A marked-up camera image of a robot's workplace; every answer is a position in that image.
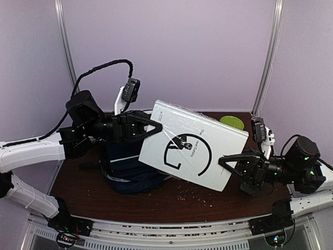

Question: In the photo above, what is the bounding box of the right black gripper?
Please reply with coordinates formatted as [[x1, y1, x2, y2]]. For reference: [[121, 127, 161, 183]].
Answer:
[[217, 148, 300, 190]]

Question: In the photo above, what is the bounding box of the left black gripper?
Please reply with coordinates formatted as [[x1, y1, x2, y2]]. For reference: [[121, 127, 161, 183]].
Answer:
[[83, 109, 167, 145]]

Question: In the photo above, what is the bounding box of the grey hardcover book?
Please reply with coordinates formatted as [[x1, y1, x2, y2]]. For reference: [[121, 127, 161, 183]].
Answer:
[[138, 100, 249, 192]]

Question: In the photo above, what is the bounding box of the navy blue backpack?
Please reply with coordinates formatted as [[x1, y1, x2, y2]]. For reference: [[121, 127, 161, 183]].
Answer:
[[80, 140, 170, 195]]

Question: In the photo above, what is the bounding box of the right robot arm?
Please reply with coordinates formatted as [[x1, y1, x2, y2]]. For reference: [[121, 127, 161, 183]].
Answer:
[[218, 134, 332, 235]]

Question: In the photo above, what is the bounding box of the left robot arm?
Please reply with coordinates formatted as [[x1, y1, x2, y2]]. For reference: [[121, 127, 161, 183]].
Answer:
[[1, 90, 162, 232]]

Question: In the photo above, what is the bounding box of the green plate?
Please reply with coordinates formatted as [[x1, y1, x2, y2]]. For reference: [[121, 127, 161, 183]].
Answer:
[[219, 116, 245, 130]]

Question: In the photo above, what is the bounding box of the grey zip pouch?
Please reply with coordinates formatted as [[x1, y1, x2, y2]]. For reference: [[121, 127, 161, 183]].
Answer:
[[240, 180, 263, 196]]

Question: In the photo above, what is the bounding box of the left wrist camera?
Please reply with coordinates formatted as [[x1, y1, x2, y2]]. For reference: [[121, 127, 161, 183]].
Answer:
[[114, 78, 140, 115]]

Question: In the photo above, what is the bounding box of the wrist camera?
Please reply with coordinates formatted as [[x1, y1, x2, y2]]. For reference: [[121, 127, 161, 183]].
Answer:
[[114, 78, 140, 115], [251, 117, 276, 159]]

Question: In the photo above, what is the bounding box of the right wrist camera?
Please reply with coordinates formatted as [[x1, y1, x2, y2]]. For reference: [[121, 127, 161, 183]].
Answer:
[[251, 117, 276, 159]]

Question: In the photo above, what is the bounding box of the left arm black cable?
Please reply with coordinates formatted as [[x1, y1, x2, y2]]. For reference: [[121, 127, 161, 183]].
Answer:
[[5, 59, 135, 144]]

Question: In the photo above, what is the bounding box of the front aluminium rail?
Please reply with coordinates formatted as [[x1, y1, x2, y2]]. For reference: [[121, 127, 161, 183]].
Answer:
[[28, 213, 318, 250]]

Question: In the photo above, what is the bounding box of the right aluminium frame post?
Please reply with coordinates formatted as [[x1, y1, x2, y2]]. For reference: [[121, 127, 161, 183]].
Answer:
[[252, 0, 285, 117]]

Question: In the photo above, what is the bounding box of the aluminium frame post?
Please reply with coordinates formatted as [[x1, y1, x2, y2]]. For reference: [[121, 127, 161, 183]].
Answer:
[[252, 0, 285, 117], [54, 0, 80, 101]]

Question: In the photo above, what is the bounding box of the left aluminium frame post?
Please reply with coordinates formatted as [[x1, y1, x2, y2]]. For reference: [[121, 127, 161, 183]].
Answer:
[[54, 0, 80, 101]]

